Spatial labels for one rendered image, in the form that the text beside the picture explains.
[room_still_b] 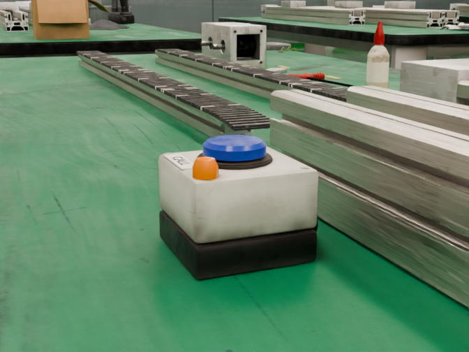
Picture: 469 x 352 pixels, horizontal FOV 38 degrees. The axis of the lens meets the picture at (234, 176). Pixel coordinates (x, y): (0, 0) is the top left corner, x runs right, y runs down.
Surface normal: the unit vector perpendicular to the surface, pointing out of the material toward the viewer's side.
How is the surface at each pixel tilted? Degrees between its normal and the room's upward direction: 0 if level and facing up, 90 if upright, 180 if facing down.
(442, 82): 90
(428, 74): 90
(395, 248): 90
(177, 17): 90
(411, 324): 0
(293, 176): 67
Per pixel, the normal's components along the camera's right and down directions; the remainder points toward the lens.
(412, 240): -0.93, 0.10
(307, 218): 0.37, 0.24
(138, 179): 0.00, -0.97
